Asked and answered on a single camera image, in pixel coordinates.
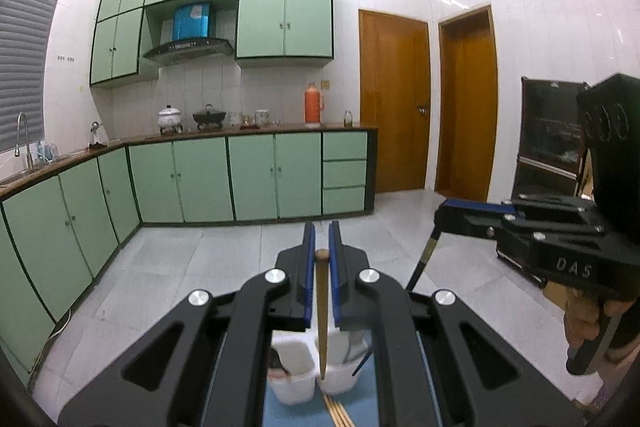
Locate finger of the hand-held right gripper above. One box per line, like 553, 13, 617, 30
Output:
433, 206, 543, 250
441, 193, 601, 228

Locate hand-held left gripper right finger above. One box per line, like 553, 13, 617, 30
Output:
328, 220, 583, 427

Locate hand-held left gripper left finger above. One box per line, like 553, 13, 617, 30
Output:
57, 222, 317, 427

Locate plain wooden chopstick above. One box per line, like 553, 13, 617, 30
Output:
314, 249, 330, 381

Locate white two-compartment utensil holder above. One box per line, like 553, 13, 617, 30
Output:
267, 329, 376, 405

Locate person's right hand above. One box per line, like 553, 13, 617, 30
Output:
564, 284, 640, 358

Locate black glass-front cabinet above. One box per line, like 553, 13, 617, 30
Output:
495, 76, 601, 280

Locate blue table mat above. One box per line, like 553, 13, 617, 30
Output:
262, 359, 381, 427

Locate closed wooden door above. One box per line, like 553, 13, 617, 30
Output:
358, 8, 432, 194

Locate green base cabinets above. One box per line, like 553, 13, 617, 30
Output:
0, 127, 377, 375

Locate orange thermos flask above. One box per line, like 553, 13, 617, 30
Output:
304, 82, 325, 126

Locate black wok with lid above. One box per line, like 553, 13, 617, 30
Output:
192, 104, 227, 128

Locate white cooking pot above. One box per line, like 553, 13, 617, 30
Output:
158, 104, 182, 130

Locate black range hood blue chimney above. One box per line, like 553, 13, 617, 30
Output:
143, 3, 235, 66

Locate clear bottles by sink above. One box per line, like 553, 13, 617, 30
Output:
36, 139, 59, 164

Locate metal sink faucet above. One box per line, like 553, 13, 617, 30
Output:
15, 112, 34, 168

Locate grey window blind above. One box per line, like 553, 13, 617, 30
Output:
0, 0, 67, 152

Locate wooden door in frame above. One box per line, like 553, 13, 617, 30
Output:
434, 5, 499, 204

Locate green wall cabinets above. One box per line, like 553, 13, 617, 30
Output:
89, 0, 335, 88

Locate white floor cable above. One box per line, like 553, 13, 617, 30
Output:
29, 307, 72, 374

